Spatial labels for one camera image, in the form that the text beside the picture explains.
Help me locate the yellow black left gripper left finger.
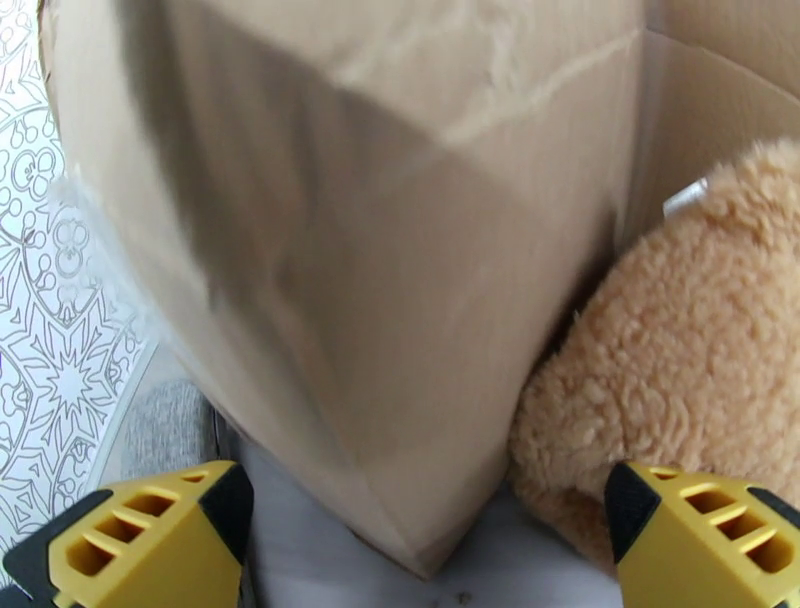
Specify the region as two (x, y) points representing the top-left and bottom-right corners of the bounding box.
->
(2, 461), (256, 608)

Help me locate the cardboard box with clear tape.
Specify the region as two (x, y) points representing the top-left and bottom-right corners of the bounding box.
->
(37, 0), (800, 579)

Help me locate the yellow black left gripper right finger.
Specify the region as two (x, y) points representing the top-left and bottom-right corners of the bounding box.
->
(604, 462), (800, 608)

